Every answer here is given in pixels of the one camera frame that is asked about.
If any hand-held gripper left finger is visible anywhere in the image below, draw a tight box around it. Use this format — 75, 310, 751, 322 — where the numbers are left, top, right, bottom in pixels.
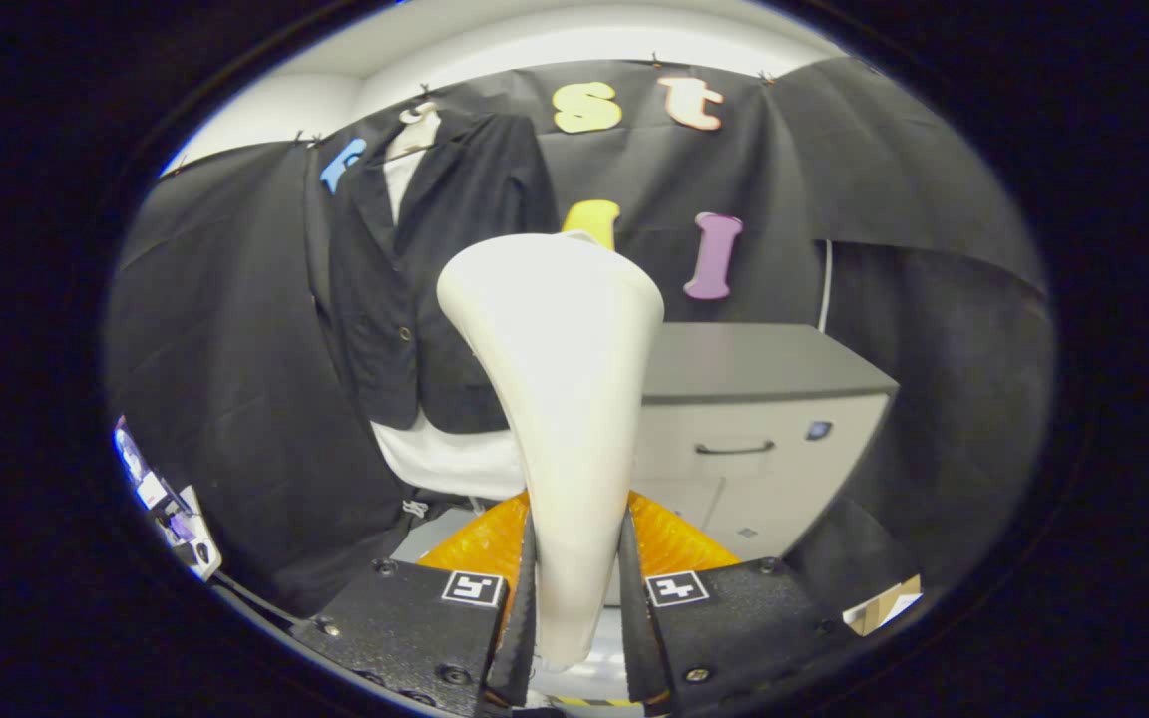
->
295, 492, 539, 718

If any white shirt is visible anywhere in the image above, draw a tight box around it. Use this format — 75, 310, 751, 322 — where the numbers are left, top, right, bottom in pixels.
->
370, 125, 528, 502

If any black suit jacket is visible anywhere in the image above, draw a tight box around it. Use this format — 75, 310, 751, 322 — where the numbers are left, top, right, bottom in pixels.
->
313, 108, 561, 435

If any white clothes hanger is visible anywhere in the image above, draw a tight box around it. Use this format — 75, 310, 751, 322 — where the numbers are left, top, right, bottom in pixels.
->
397, 100, 443, 161

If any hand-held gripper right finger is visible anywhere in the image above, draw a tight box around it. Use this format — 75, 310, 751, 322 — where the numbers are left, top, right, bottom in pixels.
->
619, 489, 860, 718

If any white garment steamer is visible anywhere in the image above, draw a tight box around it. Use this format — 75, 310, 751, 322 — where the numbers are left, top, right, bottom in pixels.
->
436, 231, 666, 671

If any white plastic object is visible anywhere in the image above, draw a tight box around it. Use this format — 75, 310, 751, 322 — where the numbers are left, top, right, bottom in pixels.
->
116, 417, 223, 581

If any black backdrop cloth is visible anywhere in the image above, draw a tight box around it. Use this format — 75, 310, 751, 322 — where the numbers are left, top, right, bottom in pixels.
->
104, 55, 1052, 619

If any beige cabinet with grey top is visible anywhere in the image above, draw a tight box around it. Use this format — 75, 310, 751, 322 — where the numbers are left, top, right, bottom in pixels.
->
604, 321, 901, 609

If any brown cardboard box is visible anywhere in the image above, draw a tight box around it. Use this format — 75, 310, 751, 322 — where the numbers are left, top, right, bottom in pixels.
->
844, 574, 925, 637

